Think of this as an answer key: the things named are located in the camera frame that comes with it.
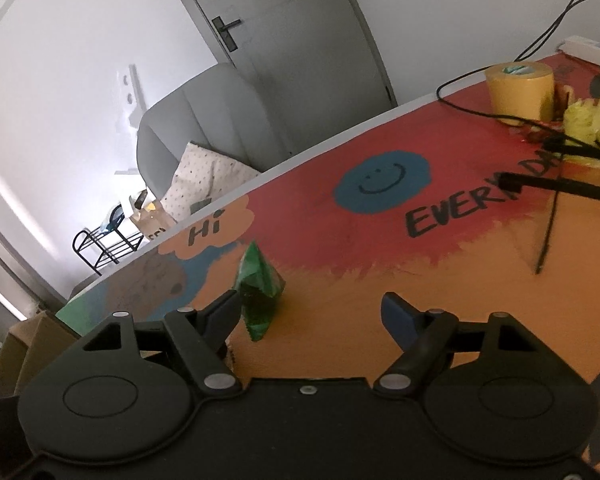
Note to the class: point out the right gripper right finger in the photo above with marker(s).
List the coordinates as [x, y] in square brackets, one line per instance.
[426, 341]

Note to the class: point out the white power strip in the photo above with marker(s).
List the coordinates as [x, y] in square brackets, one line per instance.
[584, 49]

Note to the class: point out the green snack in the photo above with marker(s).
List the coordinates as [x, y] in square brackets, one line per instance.
[259, 287]

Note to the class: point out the open cardboard box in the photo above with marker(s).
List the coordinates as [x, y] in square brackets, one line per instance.
[29, 347]

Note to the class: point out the grey armchair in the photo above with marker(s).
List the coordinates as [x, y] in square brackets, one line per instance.
[218, 110]

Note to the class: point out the SF cardboard box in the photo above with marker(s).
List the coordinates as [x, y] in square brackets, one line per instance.
[149, 216]

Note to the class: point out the white perforated board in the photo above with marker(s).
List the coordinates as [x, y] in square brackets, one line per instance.
[131, 99]

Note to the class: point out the yellow tape roll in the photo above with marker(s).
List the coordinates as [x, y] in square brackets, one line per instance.
[521, 90]

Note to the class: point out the dotted white cushion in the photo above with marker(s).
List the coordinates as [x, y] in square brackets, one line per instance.
[201, 178]

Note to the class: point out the yellow crumpled wrapper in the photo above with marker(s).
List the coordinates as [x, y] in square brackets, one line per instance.
[581, 124]

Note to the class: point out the grey door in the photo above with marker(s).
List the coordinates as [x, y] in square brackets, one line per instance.
[314, 61]

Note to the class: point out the black wire stand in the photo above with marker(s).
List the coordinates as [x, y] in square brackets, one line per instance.
[562, 144]

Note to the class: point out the black shoe rack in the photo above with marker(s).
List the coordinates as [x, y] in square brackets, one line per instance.
[106, 244]

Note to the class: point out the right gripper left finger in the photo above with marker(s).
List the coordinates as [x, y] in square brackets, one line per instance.
[199, 335]

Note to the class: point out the colourful cat table mat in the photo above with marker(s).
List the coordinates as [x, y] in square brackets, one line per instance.
[406, 203]

